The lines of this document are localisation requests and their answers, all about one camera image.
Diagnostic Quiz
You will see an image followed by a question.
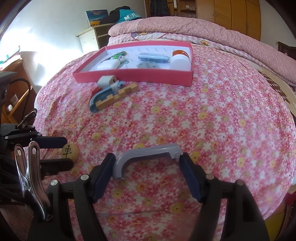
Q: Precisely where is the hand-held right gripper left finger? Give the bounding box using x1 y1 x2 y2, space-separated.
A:
28 152 116 241

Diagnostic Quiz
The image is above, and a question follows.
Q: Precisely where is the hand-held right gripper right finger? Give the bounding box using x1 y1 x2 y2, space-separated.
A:
179 152 270 241

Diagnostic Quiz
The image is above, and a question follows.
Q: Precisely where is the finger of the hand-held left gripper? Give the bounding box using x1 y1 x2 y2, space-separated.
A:
36 136 68 149
39 159 75 172

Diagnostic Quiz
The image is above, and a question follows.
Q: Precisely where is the round wooden chess piece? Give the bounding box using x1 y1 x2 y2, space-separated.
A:
61 143 80 160

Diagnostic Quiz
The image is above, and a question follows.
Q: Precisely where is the grey curved plastic handle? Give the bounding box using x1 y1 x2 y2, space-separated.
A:
112 143 183 181

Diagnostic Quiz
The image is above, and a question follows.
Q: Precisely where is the white earbuds case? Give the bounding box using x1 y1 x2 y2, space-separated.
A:
97 61 121 70

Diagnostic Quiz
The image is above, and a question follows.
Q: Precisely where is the pink shallow cardboard box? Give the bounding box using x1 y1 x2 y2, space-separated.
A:
72 42 194 87

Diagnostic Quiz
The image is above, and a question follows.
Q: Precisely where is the green and white keychain toy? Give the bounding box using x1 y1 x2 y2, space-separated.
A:
119 54 130 69

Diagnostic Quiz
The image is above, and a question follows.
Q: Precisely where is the white jar with orange label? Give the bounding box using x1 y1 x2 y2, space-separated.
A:
170 50 192 70

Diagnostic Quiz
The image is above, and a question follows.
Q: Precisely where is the grey plate with round holes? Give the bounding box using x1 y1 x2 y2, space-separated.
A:
135 61 162 69

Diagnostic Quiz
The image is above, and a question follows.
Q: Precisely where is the light blue oval case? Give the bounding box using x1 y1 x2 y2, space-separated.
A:
138 53 171 63

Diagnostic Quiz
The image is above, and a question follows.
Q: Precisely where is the metal spring clamp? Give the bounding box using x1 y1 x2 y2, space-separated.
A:
16 109 37 128
14 141 51 221

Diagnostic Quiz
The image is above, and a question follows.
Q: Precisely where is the wooden side desk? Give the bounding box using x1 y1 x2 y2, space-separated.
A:
0 58 36 126

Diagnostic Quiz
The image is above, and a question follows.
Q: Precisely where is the pink floral bed sheet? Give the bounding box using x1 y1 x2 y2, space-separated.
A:
32 43 296 241

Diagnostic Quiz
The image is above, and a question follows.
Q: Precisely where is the blue curved case base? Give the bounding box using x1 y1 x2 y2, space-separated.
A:
89 85 121 113

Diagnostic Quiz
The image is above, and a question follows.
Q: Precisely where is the white charger cube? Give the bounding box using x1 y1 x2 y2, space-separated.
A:
97 75 118 90

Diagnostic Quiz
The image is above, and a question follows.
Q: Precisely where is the notched wooden puzzle piece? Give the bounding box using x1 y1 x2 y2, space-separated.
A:
96 84 139 110

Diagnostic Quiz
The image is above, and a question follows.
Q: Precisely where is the small white and blue clip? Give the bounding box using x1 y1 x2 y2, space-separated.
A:
111 81 125 93

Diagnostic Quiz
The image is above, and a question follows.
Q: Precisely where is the yellow object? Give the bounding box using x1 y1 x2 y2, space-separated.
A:
265 209 287 241

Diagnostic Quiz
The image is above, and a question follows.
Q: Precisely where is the white bedside cabinet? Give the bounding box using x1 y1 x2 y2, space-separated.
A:
75 23 116 55

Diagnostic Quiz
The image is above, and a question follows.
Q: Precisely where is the beige and brown patterned blanket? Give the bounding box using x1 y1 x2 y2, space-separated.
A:
253 66 296 116

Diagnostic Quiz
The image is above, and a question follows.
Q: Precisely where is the black and teal bag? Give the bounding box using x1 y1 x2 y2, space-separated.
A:
99 7 144 25

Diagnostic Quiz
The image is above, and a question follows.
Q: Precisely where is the folded pink quilt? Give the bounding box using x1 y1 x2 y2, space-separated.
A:
108 16 296 79

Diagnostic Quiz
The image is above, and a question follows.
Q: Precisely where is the dark wooden headboard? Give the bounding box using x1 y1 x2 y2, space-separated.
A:
277 42 296 61

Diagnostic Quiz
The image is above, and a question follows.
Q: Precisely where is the wooden wardrobe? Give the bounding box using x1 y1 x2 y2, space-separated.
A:
196 0 262 42

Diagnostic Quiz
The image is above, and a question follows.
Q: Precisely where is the wooden corner shelf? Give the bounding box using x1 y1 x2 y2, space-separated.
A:
178 0 197 18

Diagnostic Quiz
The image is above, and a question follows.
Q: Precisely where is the dark hanging coat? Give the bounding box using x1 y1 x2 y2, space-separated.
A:
149 0 171 18

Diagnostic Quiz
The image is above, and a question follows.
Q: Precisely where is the black cable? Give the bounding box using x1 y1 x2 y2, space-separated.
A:
10 79 36 110

